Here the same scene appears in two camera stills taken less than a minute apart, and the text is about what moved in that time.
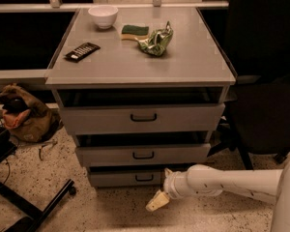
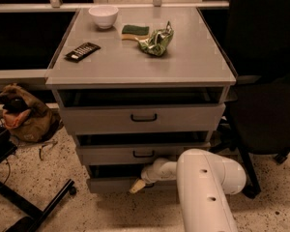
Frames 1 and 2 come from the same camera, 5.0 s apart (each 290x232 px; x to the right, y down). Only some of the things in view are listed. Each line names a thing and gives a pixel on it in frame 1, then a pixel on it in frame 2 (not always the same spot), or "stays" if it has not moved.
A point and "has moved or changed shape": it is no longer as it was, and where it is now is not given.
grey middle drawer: x=147 y=148 stays
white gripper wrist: x=173 y=186 → x=148 y=175
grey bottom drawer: x=126 y=179 has moved or changed shape
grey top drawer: x=141 y=110 stays
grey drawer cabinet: x=140 y=91 stays
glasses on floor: x=45 y=145 stays
